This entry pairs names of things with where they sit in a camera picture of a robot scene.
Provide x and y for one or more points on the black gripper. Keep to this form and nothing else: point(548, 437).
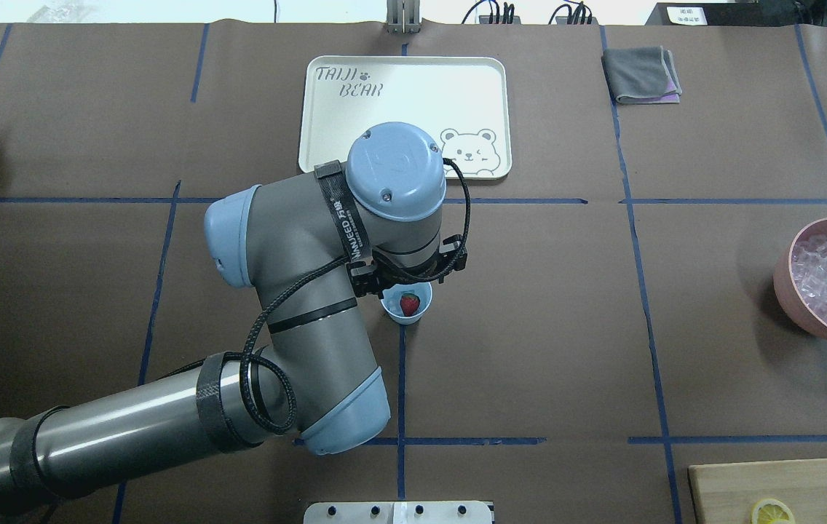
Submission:
point(365, 280)

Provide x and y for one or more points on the red strawberry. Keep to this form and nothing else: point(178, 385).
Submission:
point(409, 304)

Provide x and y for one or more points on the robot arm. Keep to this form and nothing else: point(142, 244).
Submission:
point(310, 246)

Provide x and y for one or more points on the light blue plastic cup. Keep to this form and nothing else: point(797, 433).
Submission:
point(390, 301)

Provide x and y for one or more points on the cream bear tray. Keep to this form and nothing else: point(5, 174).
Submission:
point(460, 102)

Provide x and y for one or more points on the grey folded cloth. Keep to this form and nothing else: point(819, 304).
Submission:
point(642, 75)

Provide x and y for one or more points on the wooden cutting board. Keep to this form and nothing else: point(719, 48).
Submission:
point(727, 493)

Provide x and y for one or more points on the lemon slices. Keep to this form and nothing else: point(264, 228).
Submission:
point(771, 511)

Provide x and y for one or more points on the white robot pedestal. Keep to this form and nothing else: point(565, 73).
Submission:
point(469, 511)

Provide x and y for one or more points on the aluminium frame post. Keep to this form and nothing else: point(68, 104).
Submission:
point(403, 16)

